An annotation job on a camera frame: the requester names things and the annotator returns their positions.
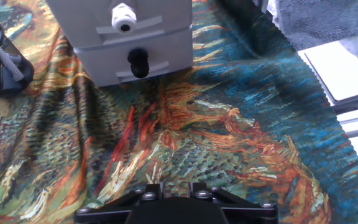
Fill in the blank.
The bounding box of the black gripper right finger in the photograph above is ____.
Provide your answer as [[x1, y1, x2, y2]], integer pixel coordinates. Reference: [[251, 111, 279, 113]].
[[190, 182, 280, 219]]

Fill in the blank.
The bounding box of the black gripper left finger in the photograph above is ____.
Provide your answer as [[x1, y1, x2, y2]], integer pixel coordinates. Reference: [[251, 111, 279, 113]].
[[74, 183, 163, 223]]

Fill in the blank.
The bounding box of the sunflower painting cloth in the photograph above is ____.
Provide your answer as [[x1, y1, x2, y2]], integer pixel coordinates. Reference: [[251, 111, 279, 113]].
[[0, 0, 358, 224]]

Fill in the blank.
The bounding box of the black mesh pen holder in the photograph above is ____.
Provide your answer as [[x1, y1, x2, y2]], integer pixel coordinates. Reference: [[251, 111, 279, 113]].
[[0, 17, 35, 98]]

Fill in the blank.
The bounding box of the white pad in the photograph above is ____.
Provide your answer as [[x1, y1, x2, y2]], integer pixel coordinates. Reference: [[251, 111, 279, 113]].
[[297, 35, 358, 106]]

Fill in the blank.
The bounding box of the dark grey towel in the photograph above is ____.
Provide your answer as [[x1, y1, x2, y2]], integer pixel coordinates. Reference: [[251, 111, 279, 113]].
[[265, 0, 358, 58]]

